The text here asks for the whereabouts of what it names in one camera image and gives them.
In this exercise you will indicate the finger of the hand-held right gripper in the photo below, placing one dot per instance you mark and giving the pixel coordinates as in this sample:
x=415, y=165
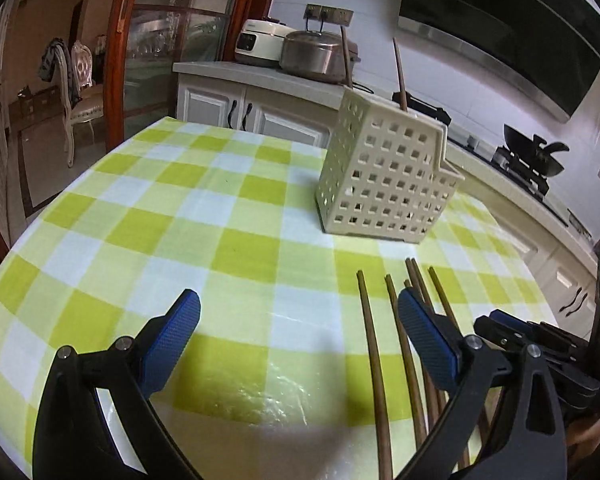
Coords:
x=510, y=320
x=497, y=334

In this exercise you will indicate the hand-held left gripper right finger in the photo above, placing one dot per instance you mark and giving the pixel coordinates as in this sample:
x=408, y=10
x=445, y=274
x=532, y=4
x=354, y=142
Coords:
x=425, y=340

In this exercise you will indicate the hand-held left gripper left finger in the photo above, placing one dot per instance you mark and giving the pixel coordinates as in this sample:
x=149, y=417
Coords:
x=175, y=340

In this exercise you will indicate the bunch of wooden chopsticks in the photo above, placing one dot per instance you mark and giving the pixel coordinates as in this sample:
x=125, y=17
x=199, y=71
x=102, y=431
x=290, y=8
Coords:
x=373, y=360

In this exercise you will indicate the white perforated utensil basket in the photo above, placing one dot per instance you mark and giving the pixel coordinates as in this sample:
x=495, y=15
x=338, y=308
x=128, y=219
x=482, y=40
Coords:
x=385, y=170

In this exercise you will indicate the long brown chopstick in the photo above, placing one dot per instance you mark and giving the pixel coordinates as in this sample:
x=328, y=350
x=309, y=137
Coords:
x=346, y=60
x=400, y=75

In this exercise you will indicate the person's right hand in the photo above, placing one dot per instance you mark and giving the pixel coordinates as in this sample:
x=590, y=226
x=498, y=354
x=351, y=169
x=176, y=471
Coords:
x=587, y=437

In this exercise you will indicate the black glass cooktop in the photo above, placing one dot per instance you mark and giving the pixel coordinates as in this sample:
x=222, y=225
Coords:
x=540, y=195

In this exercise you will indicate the green checked tablecloth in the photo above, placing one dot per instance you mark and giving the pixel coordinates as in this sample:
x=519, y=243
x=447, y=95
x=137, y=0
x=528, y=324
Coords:
x=180, y=210

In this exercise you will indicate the black burner grate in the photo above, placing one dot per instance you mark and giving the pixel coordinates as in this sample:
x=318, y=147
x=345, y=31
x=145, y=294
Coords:
x=525, y=172
x=425, y=110

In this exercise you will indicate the black wok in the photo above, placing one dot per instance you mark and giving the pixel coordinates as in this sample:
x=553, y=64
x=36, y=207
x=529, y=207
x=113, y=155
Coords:
x=535, y=152

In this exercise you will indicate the white ornate dining chair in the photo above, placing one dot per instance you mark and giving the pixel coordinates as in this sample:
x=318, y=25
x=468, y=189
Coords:
x=82, y=90

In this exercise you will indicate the wooden sideboard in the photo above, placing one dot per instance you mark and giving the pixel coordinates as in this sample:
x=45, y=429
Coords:
x=35, y=105

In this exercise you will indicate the glass sliding door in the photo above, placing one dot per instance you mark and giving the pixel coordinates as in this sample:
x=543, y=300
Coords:
x=180, y=50

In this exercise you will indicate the black range hood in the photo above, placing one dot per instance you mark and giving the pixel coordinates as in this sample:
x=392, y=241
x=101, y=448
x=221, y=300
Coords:
x=505, y=20

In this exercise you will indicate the dark clothes on chair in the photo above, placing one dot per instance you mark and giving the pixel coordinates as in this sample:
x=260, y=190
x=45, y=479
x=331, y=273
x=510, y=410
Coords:
x=52, y=65

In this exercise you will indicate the silver rice cooker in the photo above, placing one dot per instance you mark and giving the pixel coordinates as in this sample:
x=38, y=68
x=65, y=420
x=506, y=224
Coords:
x=312, y=57

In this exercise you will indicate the white electric pressure cooker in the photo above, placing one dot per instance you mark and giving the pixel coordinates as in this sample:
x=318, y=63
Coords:
x=257, y=42

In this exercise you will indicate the wall power socket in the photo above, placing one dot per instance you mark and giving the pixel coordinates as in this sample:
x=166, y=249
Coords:
x=330, y=14

